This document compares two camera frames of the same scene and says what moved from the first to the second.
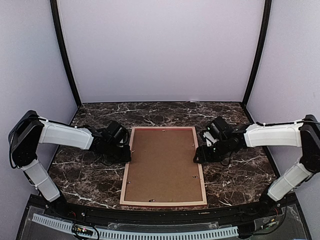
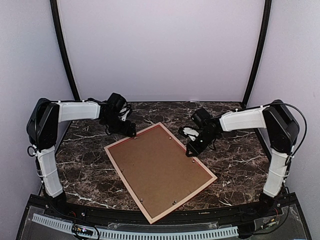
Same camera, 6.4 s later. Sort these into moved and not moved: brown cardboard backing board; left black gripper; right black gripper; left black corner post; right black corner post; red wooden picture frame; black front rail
Moved: left black gripper; red wooden picture frame; right black gripper; brown cardboard backing board
Not moved: right black corner post; black front rail; left black corner post
